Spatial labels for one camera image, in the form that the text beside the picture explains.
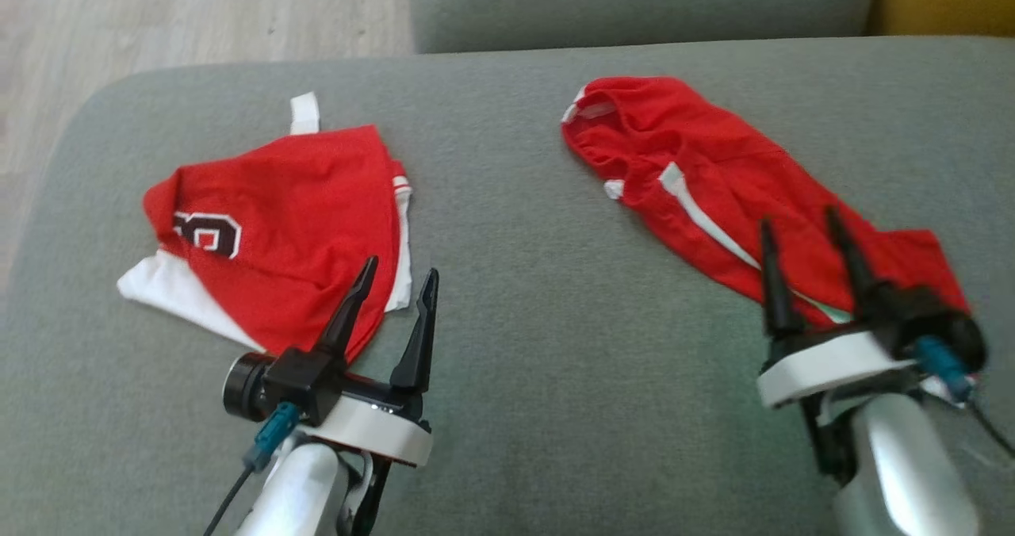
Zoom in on black left cable, teal plug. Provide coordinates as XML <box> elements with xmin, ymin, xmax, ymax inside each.
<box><xmin>204</xmin><ymin>401</ymin><xmax>303</xmax><ymax>536</ymax></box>

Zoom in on grey sofa back cushion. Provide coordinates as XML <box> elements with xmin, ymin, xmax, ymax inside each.
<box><xmin>408</xmin><ymin>0</ymin><xmax>875</xmax><ymax>53</ymax></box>

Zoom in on red printed basketball jersey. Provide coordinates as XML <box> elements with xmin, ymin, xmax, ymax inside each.
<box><xmin>117</xmin><ymin>92</ymin><xmax>415</xmax><ymax>365</ymax></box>

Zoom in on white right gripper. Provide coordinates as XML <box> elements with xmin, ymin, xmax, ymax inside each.
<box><xmin>756</xmin><ymin>205</ymin><xmax>926</xmax><ymax>408</ymax></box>

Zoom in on red shorts with white stripes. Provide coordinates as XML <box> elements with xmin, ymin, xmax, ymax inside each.
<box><xmin>561</xmin><ymin>76</ymin><xmax>973</xmax><ymax>332</ymax></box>

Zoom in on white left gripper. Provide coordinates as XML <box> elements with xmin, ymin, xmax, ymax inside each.
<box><xmin>305</xmin><ymin>255</ymin><xmax>440</xmax><ymax>469</ymax></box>

